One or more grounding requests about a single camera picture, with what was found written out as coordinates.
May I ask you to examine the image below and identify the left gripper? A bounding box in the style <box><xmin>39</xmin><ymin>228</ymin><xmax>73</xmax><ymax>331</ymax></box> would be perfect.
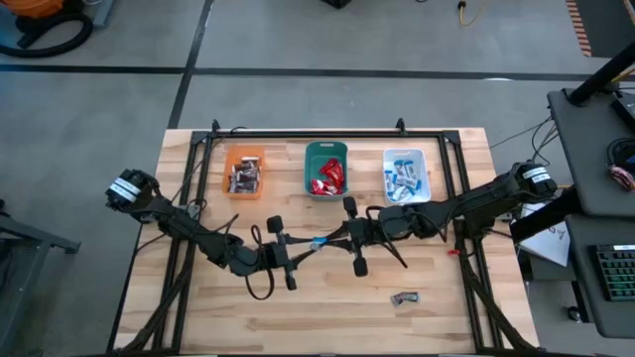
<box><xmin>262</xmin><ymin>215</ymin><xmax>321</xmax><ymax>293</ymax></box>

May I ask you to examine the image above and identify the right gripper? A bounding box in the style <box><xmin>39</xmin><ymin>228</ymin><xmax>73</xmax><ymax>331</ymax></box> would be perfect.
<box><xmin>322</xmin><ymin>195</ymin><xmax>383</xmax><ymax>279</ymax></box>

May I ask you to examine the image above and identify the teal plastic basket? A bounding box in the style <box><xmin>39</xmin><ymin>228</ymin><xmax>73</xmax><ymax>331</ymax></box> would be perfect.
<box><xmin>302</xmin><ymin>140</ymin><xmax>350</xmax><ymax>202</ymax></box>

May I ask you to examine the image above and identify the orange plastic basket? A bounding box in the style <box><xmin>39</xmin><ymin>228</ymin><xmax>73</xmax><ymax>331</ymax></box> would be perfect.
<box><xmin>221</xmin><ymin>144</ymin><xmax>267</xmax><ymax>201</ymax></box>

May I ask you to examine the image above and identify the white plastic basket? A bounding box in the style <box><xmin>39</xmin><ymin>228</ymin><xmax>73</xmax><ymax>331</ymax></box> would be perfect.
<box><xmin>381</xmin><ymin>147</ymin><xmax>433</xmax><ymax>205</ymax></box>

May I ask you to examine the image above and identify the white paper sheet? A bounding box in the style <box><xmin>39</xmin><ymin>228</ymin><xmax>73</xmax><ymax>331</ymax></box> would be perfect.
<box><xmin>518</xmin><ymin>202</ymin><xmax>572</xmax><ymax>268</ymax></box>

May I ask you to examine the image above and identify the grey desk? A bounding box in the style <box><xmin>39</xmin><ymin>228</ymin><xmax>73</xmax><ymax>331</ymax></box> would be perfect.
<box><xmin>565</xmin><ymin>215</ymin><xmax>635</xmax><ymax>339</ymax></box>
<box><xmin>547</xmin><ymin>87</ymin><xmax>635</xmax><ymax>218</ymax></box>

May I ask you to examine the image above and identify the black backlit keyboard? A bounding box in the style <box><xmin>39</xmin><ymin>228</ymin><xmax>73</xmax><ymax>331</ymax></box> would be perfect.
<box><xmin>588</xmin><ymin>242</ymin><xmax>635</xmax><ymax>302</ymax></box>

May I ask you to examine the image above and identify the grey metal table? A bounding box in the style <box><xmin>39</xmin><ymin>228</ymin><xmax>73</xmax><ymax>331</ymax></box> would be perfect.
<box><xmin>0</xmin><ymin>197</ymin><xmax>82</xmax><ymax>357</ymax></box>

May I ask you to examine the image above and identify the black stand pole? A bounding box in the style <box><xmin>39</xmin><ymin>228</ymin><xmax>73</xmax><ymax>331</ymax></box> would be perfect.
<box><xmin>567</xmin><ymin>39</ymin><xmax>635</xmax><ymax>107</ymax></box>

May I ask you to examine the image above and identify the grey floor box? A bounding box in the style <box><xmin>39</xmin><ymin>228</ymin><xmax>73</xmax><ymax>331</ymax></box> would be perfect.
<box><xmin>91</xmin><ymin>0</ymin><xmax>118</xmax><ymax>29</ymax></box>

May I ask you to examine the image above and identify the black mat with hazard stripes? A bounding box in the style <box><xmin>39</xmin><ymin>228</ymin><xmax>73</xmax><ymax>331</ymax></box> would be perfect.
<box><xmin>565</xmin><ymin>0</ymin><xmax>635</xmax><ymax>59</ymax></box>

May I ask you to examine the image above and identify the orange shop vacuum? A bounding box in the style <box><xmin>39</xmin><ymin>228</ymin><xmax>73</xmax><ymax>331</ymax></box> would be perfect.
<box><xmin>13</xmin><ymin>0</ymin><xmax>70</xmax><ymax>31</ymax></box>

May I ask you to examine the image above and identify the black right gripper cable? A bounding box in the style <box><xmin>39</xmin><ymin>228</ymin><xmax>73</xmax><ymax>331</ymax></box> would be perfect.
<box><xmin>365</xmin><ymin>204</ymin><xmax>409</xmax><ymax>270</ymax></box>

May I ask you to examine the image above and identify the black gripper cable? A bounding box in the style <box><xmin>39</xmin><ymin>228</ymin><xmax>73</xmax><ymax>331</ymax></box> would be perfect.
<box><xmin>365</xmin><ymin>204</ymin><xmax>409</xmax><ymax>270</ymax></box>
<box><xmin>244</xmin><ymin>224</ymin><xmax>277</xmax><ymax>302</ymax></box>

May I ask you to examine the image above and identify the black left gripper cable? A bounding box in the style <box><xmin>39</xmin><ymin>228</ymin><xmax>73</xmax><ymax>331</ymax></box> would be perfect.
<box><xmin>244</xmin><ymin>224</ymin><xmax>277</xmax><ymax>302</ymax></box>

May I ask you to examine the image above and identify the yellow extension cable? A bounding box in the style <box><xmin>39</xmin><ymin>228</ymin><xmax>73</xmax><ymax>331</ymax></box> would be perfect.
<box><xmin>456</xmin><ymin>0</ymin><xmax>490</xmax><ymax>27</ymax></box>

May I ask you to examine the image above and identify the coiled black cable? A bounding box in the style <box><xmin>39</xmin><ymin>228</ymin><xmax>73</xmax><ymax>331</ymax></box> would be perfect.
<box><xmin>605</xmin><ymin>137</ymin><xmax>635</xmax><ymax>173</ymax></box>

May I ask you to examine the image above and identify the coloured wire bundle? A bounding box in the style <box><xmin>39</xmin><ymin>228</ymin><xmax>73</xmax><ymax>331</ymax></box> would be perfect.
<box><xmin>607</xmin><ymin>165</ymin><xmax>635</xmax><ymax>192</ymax></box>

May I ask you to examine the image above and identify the black vacuum hose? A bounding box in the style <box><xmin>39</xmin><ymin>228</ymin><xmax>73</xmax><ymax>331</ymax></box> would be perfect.
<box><xmin>0</xmin><ymin>9</ymin><xmax>94</xmax><ymax>60</ymax></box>

